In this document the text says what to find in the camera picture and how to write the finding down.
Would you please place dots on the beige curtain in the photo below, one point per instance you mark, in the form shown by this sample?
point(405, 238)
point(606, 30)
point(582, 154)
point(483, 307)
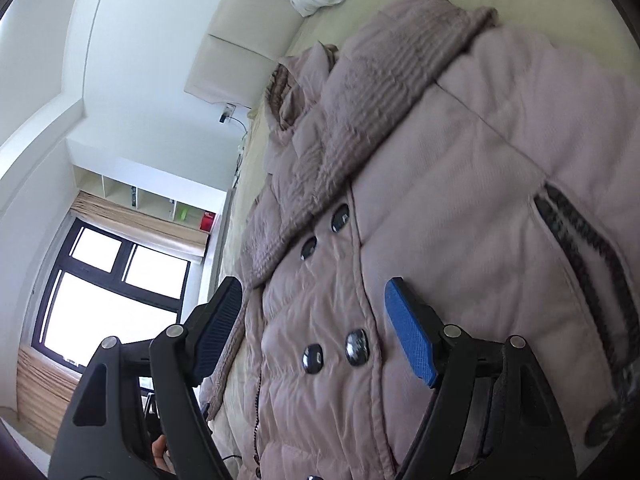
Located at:
point(140, 222)

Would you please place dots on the cream padded headboard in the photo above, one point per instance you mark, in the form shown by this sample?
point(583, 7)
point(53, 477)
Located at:
point(235, 35)

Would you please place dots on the black framed window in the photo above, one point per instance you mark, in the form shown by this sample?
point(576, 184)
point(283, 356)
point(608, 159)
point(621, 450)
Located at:
point(100, 310)

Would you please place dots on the person's left hand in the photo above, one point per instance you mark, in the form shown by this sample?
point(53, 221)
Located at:
point(160, 452)

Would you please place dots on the green container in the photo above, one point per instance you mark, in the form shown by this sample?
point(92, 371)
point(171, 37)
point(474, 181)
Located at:
point(183, 211)

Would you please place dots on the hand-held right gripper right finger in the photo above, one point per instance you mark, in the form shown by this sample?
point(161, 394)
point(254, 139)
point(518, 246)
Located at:
point(410, 332)

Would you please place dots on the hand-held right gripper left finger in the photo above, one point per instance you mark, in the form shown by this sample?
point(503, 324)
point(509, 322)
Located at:
point(215, 332)

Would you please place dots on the wall socket with charger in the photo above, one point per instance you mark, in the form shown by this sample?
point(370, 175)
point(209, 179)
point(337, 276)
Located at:
point(228, 111)

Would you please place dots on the red box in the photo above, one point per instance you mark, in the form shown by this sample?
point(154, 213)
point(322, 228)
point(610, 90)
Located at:
point(207, 222)

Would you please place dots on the mauve quilted puffer coat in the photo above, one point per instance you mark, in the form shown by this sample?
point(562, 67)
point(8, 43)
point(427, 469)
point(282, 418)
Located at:
point(450, 185)

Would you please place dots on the white wall shelf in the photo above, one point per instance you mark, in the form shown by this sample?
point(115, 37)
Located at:
point(115, 187)

